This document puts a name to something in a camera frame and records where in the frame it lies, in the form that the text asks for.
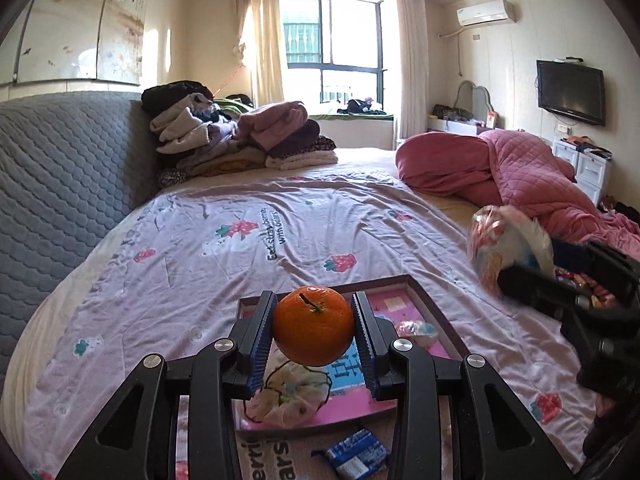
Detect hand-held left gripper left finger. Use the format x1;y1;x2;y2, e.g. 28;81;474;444
55;290;278;480

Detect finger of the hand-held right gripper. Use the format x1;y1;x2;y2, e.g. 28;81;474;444
552;241;640;307
497;264;607;327

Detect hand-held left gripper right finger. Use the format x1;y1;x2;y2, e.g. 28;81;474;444
350;291;576;480

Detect colourful snack bag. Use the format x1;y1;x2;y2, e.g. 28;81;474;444
466;205;556;301

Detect orange mandarin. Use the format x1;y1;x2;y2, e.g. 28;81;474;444
271;286;355;367

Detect beige black-trimmed hair scrunchie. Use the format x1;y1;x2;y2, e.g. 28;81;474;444
243;360;333;428

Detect pink tray box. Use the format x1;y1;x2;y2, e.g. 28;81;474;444
235;274;471;433

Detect person's right hand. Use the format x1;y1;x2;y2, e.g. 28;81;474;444
597;393;632;423

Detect heap of small snack packets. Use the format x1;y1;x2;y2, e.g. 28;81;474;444
555;266;621;310

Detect plastic-wrapped colourful ball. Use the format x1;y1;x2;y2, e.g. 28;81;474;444
394;319;441;352

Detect pink and blue book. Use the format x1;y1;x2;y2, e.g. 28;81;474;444
240;285;451;423

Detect white plastic drawer unit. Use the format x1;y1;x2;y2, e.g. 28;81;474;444
552;139;613;203

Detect strawberry printed bedspread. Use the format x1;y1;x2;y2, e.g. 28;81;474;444
22;167;601;480

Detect pink quilted blanket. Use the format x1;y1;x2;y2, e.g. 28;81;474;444
395;129;640;246

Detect blue snack packet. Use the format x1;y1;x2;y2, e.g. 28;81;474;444
311;427;392;480

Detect cream bed sheet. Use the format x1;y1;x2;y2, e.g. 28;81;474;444
2;147;483;411

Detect black flat television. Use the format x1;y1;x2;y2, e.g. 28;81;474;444
536;60;607;127

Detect white dressing table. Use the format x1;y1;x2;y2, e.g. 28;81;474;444
427;105;501;136

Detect white-framed vanity mirror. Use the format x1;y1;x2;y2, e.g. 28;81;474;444
454;80;493;121

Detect pile of folded clothes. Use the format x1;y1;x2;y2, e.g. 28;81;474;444
141;80;338;188

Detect green windowsill cushion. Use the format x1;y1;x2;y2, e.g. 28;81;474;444
307;112;396;122

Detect dark clothes on windowsill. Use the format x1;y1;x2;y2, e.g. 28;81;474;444
337;97;386;116

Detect cream curtain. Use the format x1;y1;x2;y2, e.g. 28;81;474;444
392;0;431;148
240;0;286;108

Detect white air conditioner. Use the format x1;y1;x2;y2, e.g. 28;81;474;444
456;0;517;27

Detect grey quilted headboard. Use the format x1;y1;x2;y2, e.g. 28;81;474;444
0;91;161;376

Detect black-framed window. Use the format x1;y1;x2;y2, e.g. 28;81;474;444
280;0;386;106

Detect floral wall painting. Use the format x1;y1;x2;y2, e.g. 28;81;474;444
0;0;151;86

